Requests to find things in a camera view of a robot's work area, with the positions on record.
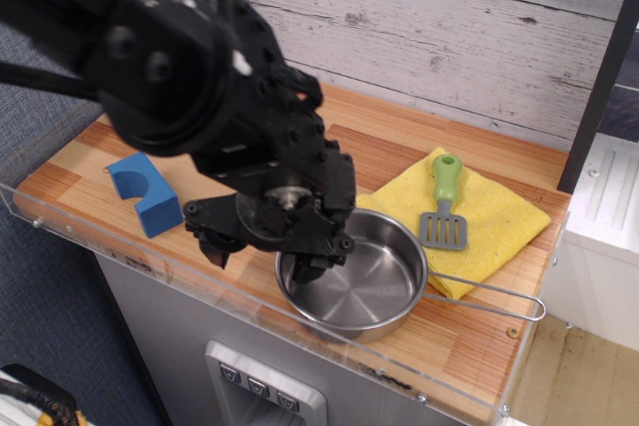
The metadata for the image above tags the green handled grey spatula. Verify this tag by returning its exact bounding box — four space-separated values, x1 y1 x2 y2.
418 154 468 251

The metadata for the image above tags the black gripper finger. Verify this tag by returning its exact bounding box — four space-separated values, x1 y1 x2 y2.
293 253 345 282
199 233 247 267

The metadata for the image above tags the yellow folded cloth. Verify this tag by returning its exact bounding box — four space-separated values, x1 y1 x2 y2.
356 147 551 300

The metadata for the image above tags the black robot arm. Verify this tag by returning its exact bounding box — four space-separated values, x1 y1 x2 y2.
1 0 355 282

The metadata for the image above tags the black braided cable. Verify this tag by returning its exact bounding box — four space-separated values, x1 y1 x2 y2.
0 378 81 426

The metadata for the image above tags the clear acrylic table guard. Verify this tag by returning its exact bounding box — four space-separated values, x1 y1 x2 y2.
0 96 570 422

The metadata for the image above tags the stainless steel pot with handle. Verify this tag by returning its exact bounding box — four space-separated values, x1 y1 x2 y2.
275 209 546 344

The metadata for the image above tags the silver button panel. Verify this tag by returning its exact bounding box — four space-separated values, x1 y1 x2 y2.
205 340 328 426

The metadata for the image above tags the white plastic box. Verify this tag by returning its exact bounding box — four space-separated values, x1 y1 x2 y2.
541 134 638 350

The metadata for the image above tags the blue wooden arch block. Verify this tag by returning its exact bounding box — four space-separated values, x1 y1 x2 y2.
107 152 183 238

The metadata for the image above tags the dark right vertical post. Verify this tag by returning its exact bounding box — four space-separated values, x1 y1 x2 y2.
557 0 638 194

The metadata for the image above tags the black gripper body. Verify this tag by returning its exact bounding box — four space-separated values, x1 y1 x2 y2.
183 63 355 256

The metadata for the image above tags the grey cabinet front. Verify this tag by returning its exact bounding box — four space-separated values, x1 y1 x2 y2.
98 256 456 425

